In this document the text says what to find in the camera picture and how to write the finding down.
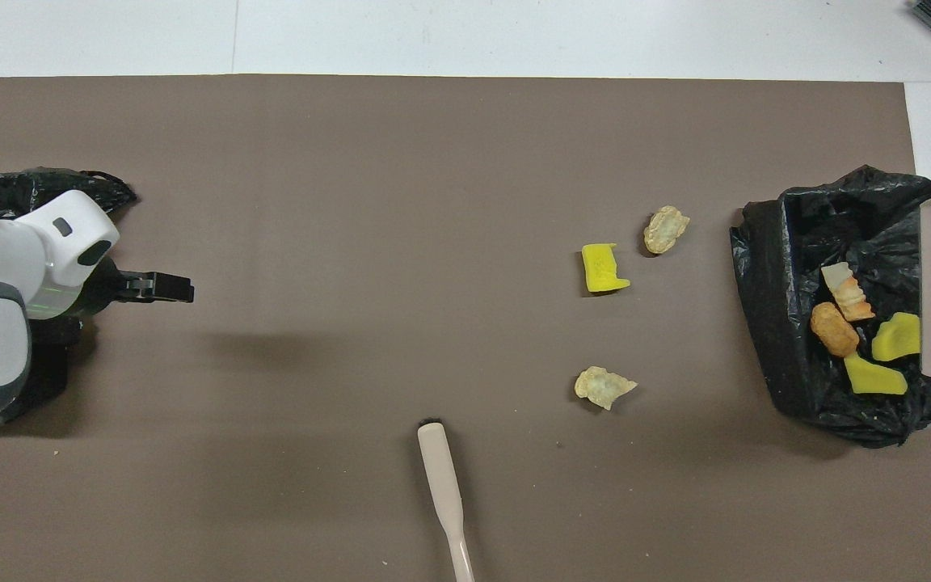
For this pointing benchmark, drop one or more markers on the brown bread roll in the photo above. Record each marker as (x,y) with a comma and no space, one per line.
(834,330)

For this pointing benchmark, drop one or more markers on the notched yellow sponge block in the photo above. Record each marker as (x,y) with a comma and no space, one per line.
(601,271)

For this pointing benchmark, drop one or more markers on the white beige foam chunk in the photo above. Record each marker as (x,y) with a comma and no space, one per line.
(847,293)

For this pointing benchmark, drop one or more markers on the black bag lined bin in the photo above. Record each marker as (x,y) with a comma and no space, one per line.
(789,267)
(29,190)

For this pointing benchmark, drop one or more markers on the beige hand brush black bristles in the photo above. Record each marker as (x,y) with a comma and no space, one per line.
(441,469)

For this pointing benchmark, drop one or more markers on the chunky yellow sponge piece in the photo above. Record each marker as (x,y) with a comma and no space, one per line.
(896,337)

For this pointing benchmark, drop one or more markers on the beige paper ball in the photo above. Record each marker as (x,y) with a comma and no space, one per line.
(604,386)
(666,229)

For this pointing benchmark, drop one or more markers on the brown table mat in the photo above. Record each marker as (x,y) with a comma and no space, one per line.
(352,202)

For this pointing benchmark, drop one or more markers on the yellow sponge wedge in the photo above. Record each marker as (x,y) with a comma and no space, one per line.
(876,377)

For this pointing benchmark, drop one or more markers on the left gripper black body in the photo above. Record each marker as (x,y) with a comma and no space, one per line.
(98,287)

